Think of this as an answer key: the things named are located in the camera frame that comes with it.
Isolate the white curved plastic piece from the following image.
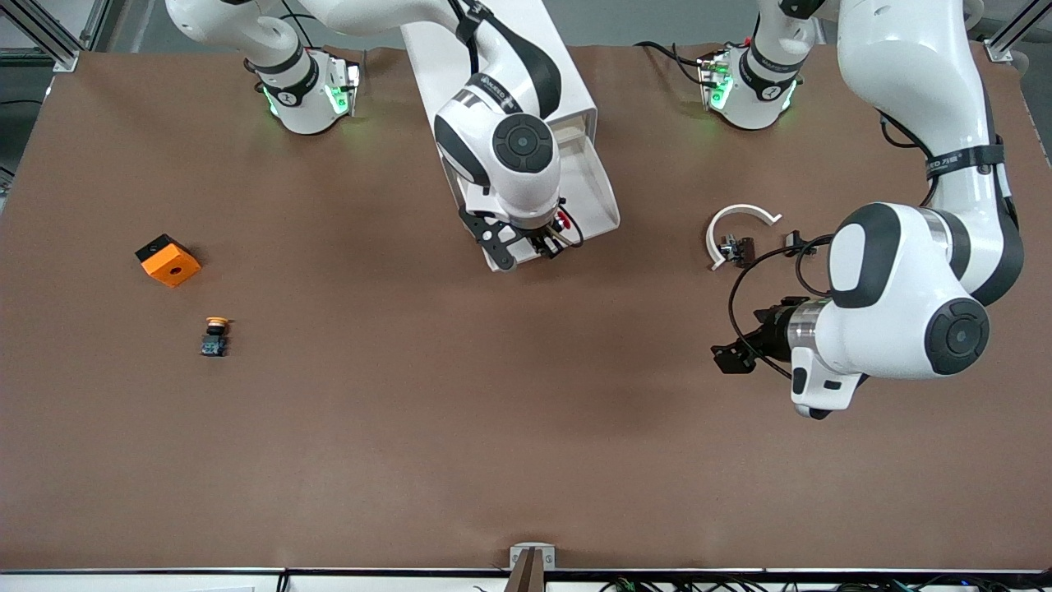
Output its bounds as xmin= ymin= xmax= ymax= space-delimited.
xmin=705 ymin=203 xmax=783 ymax=272

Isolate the orange box with black base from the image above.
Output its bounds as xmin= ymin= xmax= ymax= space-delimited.
xmin=135 ymin=234 xmax=202 ymax=289

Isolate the white drawer cabinet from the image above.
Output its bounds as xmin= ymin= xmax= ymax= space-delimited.
xmin=400 ymin=0 xmax=598 ymax=231

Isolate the black arm base cable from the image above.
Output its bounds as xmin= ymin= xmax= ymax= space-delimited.
xmin=634 ymin=39 xmax=709 ymax=83

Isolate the grey metal bracket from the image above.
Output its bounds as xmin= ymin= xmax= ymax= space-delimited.
xmin=509 ymin=543 xmax=556 ymax=570

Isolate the brown small component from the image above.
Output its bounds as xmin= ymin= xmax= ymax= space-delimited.
xmin=719 ymin=234 xmax=757 ymax=270

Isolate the aluminium frame profile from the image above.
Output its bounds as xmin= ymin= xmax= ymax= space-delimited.
xmin=0 ymin=0 xmax=112 ymax=73
xmin=985 ymin=0 xmax=1052 ymax=65

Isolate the yellow push button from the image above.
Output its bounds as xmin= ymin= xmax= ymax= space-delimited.
xmin=200 ymin=316 xmax=235 ymax=358

